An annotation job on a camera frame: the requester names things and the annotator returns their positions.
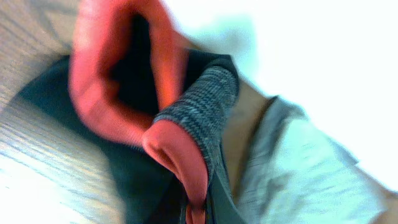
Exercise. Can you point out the olive khaki garment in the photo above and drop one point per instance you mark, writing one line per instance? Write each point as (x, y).
(283, 169)

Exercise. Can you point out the black leggings with red waistband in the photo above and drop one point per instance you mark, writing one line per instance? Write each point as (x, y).
(157, 109)

